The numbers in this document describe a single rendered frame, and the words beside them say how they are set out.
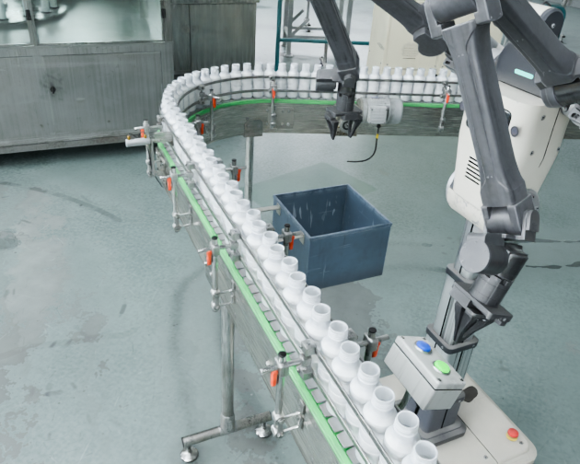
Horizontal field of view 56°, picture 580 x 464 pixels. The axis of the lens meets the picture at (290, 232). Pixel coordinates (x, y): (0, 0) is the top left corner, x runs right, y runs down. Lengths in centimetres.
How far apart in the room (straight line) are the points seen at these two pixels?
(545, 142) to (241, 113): 170
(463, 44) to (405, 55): 440
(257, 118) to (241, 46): 384
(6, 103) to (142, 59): 100
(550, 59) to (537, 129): 32
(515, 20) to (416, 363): 65
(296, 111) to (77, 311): 152
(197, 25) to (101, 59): 227
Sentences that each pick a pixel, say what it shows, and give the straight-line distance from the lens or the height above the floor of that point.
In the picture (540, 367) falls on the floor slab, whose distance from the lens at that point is 300.
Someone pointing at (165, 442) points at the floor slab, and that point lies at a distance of 237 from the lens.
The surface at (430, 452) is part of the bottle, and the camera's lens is 94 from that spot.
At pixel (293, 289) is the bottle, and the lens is 120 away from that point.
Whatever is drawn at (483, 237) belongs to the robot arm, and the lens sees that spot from 95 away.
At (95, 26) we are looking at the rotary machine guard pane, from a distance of 434.
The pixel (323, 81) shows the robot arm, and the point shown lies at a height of 140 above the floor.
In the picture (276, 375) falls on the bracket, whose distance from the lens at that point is 112.
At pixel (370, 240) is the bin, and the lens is 188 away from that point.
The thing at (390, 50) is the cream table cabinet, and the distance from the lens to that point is 530.
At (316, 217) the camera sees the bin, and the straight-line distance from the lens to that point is 211.
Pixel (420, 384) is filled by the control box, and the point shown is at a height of 109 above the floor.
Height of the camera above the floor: 187
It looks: 31 degrees down
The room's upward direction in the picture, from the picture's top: 4 degrees clockwise
